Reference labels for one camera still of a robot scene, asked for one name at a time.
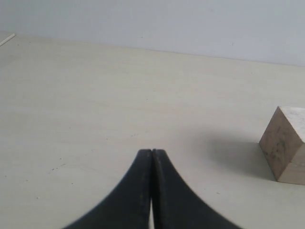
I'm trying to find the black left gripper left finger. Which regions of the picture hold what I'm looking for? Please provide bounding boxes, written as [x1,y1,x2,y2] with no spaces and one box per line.
[66,149,152,229]

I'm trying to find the large wooden cube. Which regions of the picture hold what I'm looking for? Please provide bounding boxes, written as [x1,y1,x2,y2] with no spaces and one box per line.
[259,106,305,185]

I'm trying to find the thin wooden stick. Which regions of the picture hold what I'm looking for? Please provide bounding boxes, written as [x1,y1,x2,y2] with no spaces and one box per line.
[0,32,16,46]

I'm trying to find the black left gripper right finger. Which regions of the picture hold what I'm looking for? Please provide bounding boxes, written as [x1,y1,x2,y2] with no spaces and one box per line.
[152,149,239,229]

